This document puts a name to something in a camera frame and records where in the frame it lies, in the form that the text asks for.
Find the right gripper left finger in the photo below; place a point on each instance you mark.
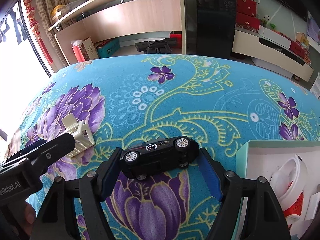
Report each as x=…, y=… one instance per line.
x=57, y=217

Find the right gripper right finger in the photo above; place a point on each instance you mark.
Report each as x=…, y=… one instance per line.
x=264, y=218

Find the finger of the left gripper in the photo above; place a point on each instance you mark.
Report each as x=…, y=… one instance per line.
x=26, y=150
x=43, y=154

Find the red tube bottle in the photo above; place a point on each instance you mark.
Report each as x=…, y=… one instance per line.
x=292, y=214

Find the cream hair claw clip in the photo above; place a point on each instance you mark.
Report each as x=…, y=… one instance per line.
x=81, y=133

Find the white round ring gadget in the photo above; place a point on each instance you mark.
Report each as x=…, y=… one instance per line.
x=289, y=181

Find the white USB charger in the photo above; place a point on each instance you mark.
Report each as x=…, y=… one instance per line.
x=313, y=206

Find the person's left hand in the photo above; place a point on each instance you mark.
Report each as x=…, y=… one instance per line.
x=25, y=214

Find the teal shallow cardboard tray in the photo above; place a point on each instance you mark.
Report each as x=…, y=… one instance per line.
x=263, y=158

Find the teal storage crate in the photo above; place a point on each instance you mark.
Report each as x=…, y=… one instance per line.
x=107, y=48

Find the floral blue tablecloth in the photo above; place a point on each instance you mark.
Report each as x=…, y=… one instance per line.
x=126, y=100

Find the red hanging knot decoration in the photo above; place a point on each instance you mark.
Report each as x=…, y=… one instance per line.
x=34, y=26

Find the black bag on floor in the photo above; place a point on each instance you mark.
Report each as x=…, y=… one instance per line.
x=157, y=46

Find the wooden curved desk counter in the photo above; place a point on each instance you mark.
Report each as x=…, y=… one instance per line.
x=127, y=18

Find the cream TV stand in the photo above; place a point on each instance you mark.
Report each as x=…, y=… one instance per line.
x=251, y=44

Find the white flat box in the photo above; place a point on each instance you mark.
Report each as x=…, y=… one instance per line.
x=274, y=37

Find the red gift box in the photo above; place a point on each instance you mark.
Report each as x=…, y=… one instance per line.
x=247, y=22

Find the black cabinet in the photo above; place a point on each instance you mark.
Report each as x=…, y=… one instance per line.
x=211, y=26

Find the red handbag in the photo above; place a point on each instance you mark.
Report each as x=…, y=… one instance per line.
x=246, y=7

